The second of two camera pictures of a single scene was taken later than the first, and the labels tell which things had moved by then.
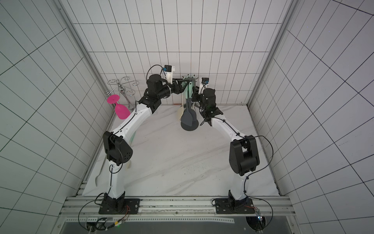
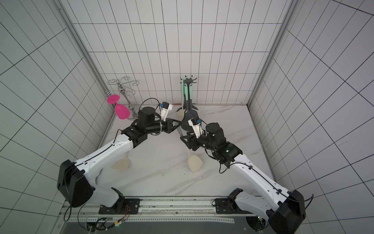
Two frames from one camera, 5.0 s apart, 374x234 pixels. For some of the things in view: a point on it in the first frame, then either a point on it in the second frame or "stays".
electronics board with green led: (101, 224) stays
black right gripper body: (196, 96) → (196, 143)
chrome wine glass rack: (121, 84) stays
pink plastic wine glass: (121, 111) stays
